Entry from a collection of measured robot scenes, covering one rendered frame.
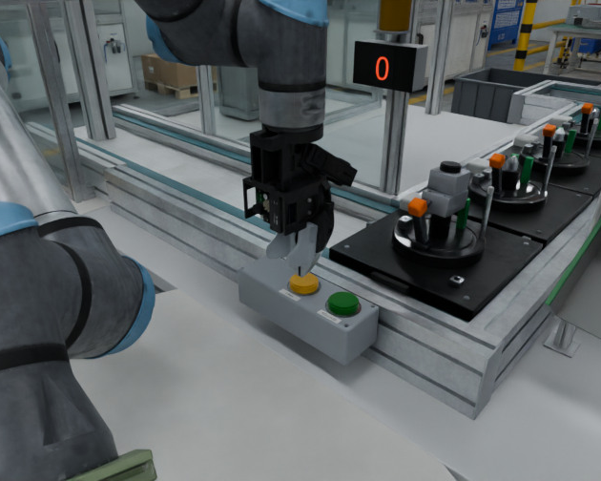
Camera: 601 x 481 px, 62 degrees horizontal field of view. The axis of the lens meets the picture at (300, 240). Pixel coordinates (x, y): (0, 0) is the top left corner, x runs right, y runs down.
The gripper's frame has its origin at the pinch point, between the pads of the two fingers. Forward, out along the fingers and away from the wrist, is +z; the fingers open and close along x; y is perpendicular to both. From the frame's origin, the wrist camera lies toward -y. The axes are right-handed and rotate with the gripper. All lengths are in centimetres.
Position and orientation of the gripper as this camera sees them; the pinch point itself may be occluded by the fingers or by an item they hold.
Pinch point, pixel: (304, 265)
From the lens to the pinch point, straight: 68.4
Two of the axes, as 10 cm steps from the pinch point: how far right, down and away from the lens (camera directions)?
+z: 0.0, 8.8, 4.8
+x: 7.3, 3.3, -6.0
